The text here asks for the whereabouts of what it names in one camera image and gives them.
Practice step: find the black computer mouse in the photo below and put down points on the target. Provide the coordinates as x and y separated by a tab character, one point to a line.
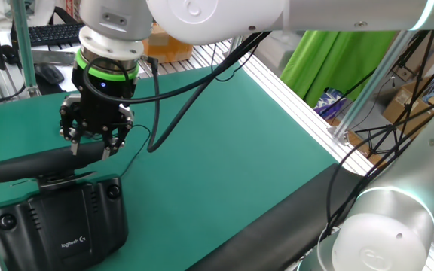
49	73

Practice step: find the green table mat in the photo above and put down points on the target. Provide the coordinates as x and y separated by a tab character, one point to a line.
220	169

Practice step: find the taped cardboard box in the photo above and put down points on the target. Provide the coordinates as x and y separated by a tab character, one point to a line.
172	49

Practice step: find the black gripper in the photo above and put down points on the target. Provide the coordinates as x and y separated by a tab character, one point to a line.
96	109

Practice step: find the green cloth curtain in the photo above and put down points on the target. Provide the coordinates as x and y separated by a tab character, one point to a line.
326	64

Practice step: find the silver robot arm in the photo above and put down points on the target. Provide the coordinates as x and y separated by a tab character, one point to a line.
220	15

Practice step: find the silver metal plate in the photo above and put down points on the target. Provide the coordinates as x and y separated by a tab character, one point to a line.
53	57

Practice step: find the blue white patterned bag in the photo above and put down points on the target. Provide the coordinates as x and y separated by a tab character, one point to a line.
328	101

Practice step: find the black computer keyboard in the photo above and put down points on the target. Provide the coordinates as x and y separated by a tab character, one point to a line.
47	34

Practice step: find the black Logitech wheel base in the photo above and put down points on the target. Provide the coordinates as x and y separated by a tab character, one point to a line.
58	226

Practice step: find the open cardboard box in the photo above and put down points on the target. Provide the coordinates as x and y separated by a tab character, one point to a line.
420	113

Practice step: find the black tripod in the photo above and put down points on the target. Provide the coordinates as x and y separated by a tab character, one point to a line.
392	128

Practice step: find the black leather steering wheel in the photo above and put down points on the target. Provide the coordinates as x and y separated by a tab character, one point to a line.
32	165

